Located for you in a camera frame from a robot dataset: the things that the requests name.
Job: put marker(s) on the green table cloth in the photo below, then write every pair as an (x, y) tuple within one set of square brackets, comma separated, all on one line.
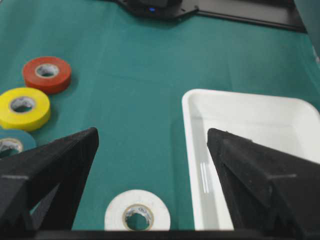
[(129, 75)]

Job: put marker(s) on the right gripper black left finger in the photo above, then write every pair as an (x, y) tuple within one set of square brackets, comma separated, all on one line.
[(41, 188)]

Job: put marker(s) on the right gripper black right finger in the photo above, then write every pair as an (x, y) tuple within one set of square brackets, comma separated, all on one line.
[(265, 189)]

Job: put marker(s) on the white tape roll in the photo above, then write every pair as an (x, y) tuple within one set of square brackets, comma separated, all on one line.
[(137, 202)]

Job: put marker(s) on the red tape roll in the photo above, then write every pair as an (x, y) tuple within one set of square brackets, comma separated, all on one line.
[(50, 74)]

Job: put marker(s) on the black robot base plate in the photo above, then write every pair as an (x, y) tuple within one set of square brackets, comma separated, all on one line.
[(280, 14)]

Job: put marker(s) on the yellow tape roll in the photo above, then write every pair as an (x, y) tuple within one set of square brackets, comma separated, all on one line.
[(24, 108)]

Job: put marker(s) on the green tape roll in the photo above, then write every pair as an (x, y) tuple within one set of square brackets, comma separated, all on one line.
[(15, 141)]

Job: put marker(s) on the white plastic case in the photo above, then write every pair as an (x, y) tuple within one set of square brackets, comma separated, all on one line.
[(289, 125)]

